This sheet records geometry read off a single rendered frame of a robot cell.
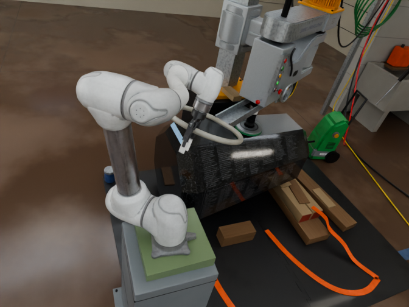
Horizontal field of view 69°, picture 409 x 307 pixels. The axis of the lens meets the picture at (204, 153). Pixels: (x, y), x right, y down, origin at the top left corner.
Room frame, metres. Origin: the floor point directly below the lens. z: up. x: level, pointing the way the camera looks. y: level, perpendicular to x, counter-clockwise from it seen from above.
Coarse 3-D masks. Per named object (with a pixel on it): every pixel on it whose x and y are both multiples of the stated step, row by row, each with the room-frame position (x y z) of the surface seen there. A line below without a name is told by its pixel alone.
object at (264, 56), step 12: (252, 48) 2.00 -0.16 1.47; (264, 48) 1.96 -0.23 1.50; (276, 48) 1.92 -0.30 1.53; (288, 48) 1.96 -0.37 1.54; (252, 60) 1.98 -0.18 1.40; (264, 60) 1.94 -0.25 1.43; (276, 60) 1.90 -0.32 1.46; (288, 60) 2.02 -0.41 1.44; (252, 72) 1.97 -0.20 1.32; (264, 72) 1.93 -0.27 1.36; (252, 84) 1.96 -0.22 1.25; (264, 84) 1.92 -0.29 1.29; (252, 96) 1.95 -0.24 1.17; (264, 96) 1.90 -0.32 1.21; (276, 96) 2.03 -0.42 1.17
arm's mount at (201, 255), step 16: (192, 208) 1.10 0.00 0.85; (192, 224) 0.99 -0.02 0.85; (144, 240) 0.84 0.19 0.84; (192, 240) 0.89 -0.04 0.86; (144, 256) 0.76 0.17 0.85; (176, 256) 0.79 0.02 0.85; (192, 256) 0.80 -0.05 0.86; (208, 256) 0.82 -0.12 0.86; (144, 272) 0.70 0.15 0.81; (160, 272) 0.70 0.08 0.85; (176, 272) 0.73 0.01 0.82
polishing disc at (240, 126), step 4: (244, 120) 2.09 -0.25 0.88; (240, 124) 2.02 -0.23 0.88; (256, 124) 2.07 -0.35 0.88; (240, 128) 1.96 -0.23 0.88; (244, 128) 1.97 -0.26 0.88; (248, 128) 1.99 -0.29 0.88; (256, 128) 2.01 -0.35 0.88; (260, 128) 2.03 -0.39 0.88; (244, 132) 1.93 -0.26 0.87; (248, 132) 1.93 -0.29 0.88; (252, 132) 1.94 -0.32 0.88; (256, 132) 1.95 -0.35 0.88
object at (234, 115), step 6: (240, 102) 1.92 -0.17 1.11; (246, 102) 2.01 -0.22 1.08; (228, 108) 1.79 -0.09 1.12; (234, 108) 1.86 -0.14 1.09; (240, 108) 1.91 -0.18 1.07; (246, 108) 1.93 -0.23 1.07; (252, 108) 1.87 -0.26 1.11; (258, 108) 1.93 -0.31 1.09; (222, 114) 1.73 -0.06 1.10; (228, 114) 1.79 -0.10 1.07; (234, 114) 1.81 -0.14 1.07; (240, 114) 1.83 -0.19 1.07; (246, 114) 1.79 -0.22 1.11; (252, 114) 1.87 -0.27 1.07; (228, 120) 1.72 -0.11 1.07; (234, 120) 1.66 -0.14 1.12; (240, 120) 1.73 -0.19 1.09
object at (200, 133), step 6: (186, 108) 1.63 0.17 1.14; (192, 108) 1.66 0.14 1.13; (210, 114) 1.68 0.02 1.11; (174, 120) 1.29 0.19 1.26; (180, 120) 1.28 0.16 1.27; (216, 120) 1.65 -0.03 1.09; (222, 120) 1.65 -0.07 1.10; (186, 126) 1.25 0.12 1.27; (228, 126) 1.60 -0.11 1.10; (192, 132) 1.24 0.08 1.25; (198, 132) 1.23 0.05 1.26; (204, 132) 1.24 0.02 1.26; (234, 132) 1.54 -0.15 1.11; (210, 138) 1.23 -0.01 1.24; (216, 138) 1.24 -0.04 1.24; (222, 138) 1.26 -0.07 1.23; (240, 138) 1.40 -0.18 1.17; (228, 144) 1.28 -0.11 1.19; (234, 144) 1.31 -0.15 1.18
